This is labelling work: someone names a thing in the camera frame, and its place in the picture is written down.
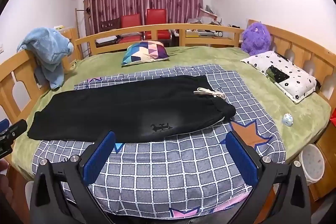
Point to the dark green cloth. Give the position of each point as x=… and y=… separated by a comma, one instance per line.
x=277, y=75

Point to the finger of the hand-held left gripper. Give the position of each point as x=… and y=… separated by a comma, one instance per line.
x=18, y=129

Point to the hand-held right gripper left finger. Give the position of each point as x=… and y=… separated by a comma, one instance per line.
x=97, y=155

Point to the white plastic bin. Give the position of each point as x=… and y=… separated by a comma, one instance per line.
x=312, y=163

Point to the purple plush toy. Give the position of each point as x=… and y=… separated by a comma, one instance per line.
x=256, y=37

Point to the wooden bed frame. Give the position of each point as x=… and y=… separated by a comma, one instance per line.
x=157, y=28

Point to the wooden coat rack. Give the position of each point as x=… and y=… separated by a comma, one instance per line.
x=77, y=22

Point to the grey checked star blanket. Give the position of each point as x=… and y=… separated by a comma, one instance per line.
x=170, y=169

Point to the small white blue toy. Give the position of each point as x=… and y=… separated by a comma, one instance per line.
x=287, y=119

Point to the dark wooden chair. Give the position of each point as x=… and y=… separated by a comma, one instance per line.
x=110, y=23

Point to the red chair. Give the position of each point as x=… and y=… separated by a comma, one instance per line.
x=131, y=20
x=156, y=16

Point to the blue plush toy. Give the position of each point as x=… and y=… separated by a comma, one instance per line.
x=50, y=50

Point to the white flowered pillow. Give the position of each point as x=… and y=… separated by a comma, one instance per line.
x=296, y=79

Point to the pile of papers and boxes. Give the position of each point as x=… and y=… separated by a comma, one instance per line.
x=207, y=19

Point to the black pants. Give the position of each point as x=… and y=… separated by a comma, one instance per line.
x=131, y=108

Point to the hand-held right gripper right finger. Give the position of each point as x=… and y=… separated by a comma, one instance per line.
x=241, y=153

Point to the red object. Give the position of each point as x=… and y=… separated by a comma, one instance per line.
x=333, y=115

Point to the green bed sheet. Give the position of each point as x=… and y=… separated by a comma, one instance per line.
x=210, y=56

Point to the colourful triangle pattern pillow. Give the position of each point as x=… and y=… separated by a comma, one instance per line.
x=145, y=52

